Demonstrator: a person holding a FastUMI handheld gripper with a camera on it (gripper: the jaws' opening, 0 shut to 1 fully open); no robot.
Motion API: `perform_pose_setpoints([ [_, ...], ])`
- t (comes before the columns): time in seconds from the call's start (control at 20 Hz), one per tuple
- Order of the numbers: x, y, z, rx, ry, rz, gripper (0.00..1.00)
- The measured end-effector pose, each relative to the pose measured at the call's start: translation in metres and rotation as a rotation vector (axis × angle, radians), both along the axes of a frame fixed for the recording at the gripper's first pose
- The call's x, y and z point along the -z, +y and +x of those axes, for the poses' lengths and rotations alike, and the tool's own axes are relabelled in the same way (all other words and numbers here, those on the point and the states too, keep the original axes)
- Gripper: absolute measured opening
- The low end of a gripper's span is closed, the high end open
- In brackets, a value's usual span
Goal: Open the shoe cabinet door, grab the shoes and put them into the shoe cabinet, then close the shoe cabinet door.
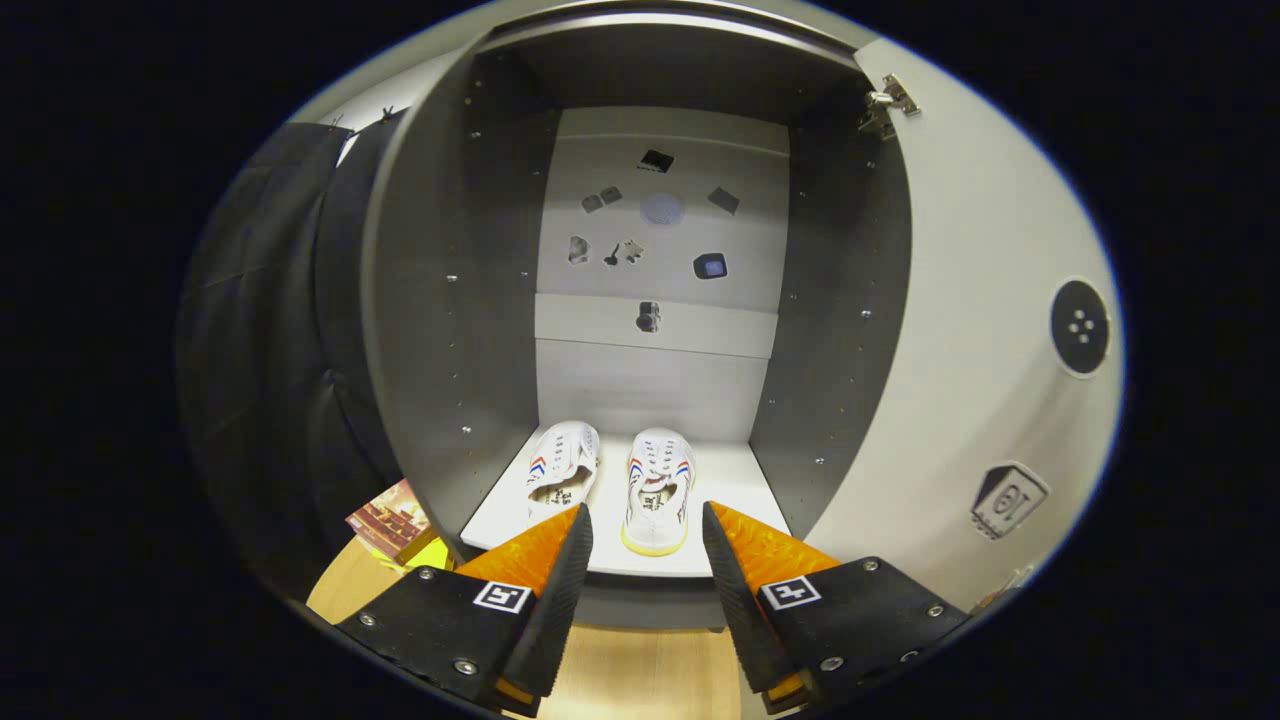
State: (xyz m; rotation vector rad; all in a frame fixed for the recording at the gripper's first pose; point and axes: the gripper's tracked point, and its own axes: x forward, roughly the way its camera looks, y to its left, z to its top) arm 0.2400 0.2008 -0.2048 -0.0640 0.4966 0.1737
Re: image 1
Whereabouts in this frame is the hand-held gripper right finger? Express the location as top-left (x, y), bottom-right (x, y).
top-left (702, 500), bottom-right (971, 713)

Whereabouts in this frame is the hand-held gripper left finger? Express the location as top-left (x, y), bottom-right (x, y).
top-left (335, 503), bottom-right (594, 716)

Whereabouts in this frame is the white striped shoe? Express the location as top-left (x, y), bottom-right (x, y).
top-left (525, 420), bottom-right (601, 529)
top-left (620, 428), bottom-right (698, 557)

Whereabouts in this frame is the dark grey shoe cabinet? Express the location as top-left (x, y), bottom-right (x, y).
top-left (360, 0), bottom-right (913, 631)

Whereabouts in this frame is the metal door hinge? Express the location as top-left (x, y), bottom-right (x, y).
top-left (858, 73), bottom-right (921, 136)

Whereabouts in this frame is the stack of books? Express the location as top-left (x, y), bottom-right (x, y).
top-left (345, 478), bottom-right (453, 573)

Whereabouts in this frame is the black backdrop cloth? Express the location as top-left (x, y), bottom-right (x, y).
top-left (178, 110), bottom-right (421, 601)

